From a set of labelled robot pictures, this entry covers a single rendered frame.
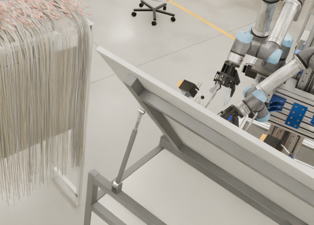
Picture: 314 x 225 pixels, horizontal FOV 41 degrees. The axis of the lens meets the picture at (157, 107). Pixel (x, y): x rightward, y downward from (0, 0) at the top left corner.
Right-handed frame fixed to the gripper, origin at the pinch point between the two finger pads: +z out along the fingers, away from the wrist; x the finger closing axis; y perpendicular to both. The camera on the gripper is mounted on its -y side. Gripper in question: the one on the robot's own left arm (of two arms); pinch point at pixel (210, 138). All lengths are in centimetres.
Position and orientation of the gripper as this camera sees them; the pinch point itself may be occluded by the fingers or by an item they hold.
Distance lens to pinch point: 222.3
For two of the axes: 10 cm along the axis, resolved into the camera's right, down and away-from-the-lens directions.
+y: -6.0, -7.8, -1.8
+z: -7.9, 6.1, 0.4
